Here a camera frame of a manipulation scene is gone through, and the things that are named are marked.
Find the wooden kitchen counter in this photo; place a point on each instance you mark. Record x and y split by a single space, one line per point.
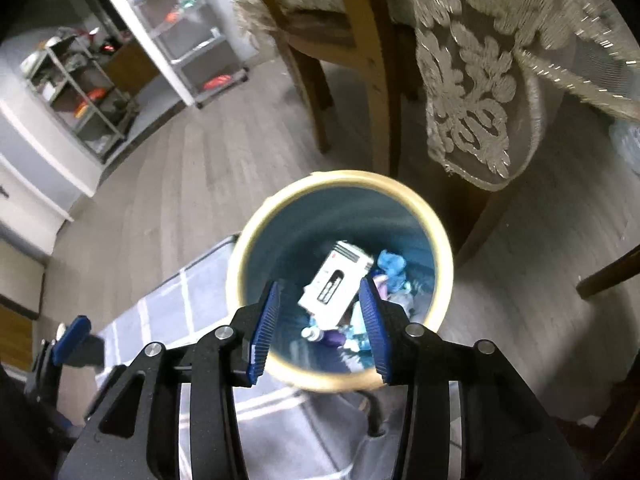
132 67

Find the blue wrapper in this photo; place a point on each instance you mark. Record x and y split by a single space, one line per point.
392 262

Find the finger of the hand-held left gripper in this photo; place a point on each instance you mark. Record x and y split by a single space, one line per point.
44 365
72 337

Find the grey rolling cart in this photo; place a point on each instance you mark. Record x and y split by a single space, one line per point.
200 60

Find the grey checked tablecloth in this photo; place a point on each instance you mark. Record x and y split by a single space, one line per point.
165 300

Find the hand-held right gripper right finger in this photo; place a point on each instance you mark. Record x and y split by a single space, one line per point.
375 330

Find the metal shelf rack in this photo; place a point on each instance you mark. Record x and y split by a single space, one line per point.
90 110

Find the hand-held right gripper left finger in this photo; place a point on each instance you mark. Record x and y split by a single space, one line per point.
262 335

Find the dark wooden chair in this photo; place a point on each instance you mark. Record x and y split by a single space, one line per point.
610 272

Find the purple packet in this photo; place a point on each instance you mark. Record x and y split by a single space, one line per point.
332 337

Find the dark bin with yellow rim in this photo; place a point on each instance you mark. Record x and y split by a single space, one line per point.
300 220

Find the wooden dining table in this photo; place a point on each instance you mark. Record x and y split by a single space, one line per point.
480 230

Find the table with lace tablecloth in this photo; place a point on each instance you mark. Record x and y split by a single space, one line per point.
465 85

